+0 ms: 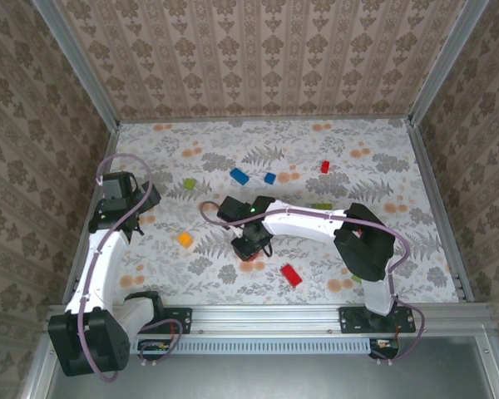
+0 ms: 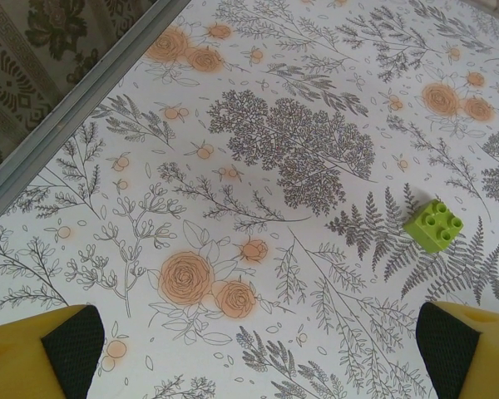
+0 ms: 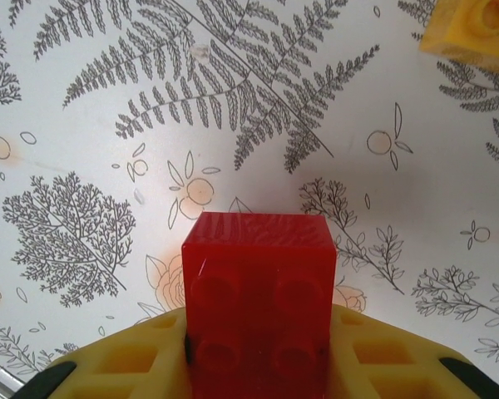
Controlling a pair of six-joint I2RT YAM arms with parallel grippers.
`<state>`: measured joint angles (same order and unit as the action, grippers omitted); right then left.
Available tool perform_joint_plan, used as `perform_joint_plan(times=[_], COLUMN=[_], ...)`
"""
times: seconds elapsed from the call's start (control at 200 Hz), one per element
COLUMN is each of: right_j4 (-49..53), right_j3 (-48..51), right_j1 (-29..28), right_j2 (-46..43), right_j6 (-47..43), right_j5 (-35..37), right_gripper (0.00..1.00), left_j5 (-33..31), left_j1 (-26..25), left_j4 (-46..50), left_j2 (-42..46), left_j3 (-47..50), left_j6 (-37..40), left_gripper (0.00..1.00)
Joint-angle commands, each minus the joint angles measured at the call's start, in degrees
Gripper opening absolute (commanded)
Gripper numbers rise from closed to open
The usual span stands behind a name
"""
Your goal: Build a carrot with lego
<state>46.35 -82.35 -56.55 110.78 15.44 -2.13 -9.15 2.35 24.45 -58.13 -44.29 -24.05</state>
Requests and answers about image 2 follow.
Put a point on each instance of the left gripper left finger yellow foam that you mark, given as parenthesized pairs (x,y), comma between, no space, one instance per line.
(16,365)

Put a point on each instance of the left gripper right finger yellow foam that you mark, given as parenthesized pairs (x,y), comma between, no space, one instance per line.
(482,365)

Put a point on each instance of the small lime green lego brick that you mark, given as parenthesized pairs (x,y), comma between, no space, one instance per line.
(434,226)

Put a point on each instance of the floral patterned table cover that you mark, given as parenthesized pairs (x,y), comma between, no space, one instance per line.
(274,166)

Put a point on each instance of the aluminium side frame rail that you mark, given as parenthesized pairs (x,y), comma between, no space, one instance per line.
(66,106)

